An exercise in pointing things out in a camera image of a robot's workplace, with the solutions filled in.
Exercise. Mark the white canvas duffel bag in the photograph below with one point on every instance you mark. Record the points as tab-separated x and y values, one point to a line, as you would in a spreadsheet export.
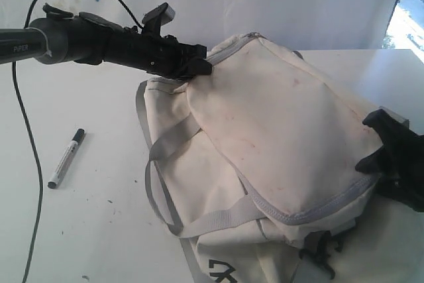
254	168

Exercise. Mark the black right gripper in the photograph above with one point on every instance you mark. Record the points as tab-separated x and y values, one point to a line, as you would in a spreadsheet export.
401	158

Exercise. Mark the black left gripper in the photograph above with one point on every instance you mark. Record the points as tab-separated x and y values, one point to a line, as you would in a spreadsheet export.
155	54

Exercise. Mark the left robot arm black grey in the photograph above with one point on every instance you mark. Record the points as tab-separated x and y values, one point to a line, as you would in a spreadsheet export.
90	39

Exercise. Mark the black and white marker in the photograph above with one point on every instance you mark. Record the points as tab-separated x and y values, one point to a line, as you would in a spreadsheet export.
66	159

